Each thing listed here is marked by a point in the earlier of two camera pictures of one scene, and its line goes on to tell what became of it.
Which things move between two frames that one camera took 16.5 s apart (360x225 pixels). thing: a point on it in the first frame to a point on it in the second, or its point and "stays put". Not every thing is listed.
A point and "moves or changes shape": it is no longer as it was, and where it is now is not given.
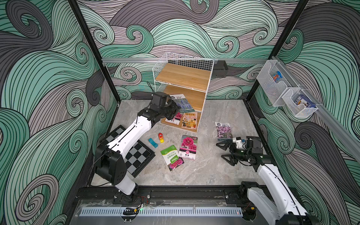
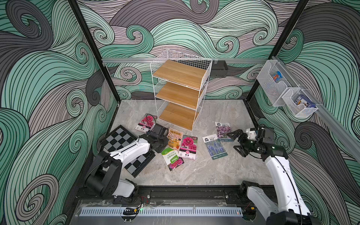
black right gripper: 226,146 to 239,133
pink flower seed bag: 176,119 moves or changes shape
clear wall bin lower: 299,103 stays put
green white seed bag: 170,156 stays put
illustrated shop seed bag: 189,120 to 175,138
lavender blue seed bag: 181,100 to 215,148
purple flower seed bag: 224,131 stays put
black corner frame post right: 276,50 stays put
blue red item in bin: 277,76 stays put
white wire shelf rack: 186,79 stays put
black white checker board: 139,156 stays put
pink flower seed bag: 188,147 stays put
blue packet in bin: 302,99 stays put
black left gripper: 174,108 to 165,140
